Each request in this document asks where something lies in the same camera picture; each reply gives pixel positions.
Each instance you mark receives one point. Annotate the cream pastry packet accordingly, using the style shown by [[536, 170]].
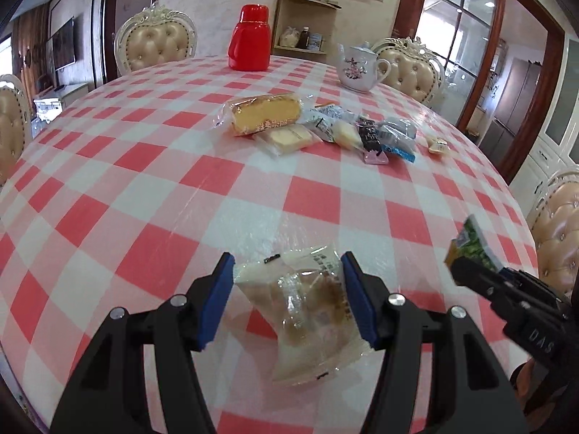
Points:
[[346, 134]]

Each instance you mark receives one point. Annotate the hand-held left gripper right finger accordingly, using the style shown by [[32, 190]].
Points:
[[357, 303]]

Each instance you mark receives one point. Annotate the pale cake slice clear packet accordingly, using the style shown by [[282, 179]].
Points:
[[285, 138]]

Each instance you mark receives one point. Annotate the blue white candy packet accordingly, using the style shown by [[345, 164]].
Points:
[[400, 153], [398, 129]]

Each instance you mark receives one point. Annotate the wooden corner shelf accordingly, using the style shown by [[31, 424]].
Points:
[[285, 13]]

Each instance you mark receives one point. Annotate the black chocolate snack packet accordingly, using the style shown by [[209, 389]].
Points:
[[368, 135]]

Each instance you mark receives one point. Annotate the white floral teapot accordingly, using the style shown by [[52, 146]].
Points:
[[357, 70]]

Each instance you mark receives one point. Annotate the white television cabinet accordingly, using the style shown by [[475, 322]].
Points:
[[56, 99]]

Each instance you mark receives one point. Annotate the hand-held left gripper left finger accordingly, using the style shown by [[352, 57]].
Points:
[[217, 303]]

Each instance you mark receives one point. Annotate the clear bag on shelf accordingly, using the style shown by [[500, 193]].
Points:
[[289, 37]]

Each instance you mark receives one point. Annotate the beige tufted dining chair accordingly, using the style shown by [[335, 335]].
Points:
[[11, 126], [556, 235], [411, 70]]

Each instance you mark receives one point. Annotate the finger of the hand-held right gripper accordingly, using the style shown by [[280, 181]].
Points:
[[475, 278]]

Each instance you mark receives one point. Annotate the pink snack packet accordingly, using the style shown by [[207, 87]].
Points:
[[375, 157]]

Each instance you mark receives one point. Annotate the red thermos jug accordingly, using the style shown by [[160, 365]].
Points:
[[249, 40]]

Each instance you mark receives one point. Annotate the dark refrigerator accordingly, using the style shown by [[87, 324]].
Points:
[[511, 104]]

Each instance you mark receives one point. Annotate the brown curtain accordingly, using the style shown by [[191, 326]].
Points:
[[27, 40]]

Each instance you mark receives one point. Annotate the blue white box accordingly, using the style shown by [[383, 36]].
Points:
[[317, 41]]

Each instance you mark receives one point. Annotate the large yellow cake packet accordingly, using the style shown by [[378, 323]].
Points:
[[267, 115]]

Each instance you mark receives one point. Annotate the brown bottle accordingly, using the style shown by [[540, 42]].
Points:
[[305, 37]]

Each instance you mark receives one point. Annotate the wall television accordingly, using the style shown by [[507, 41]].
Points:
[[63, 47]]

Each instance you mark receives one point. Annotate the clear pastry snack packet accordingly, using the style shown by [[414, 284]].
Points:
[[303, 321]]

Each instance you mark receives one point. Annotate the green snack packet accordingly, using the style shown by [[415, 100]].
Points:
[[475, 244]]

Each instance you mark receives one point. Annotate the small yellow white candy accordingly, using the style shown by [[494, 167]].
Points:
[[438, 145]]

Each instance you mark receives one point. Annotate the beige tufted chair back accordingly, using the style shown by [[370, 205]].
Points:
[[156, 40]]

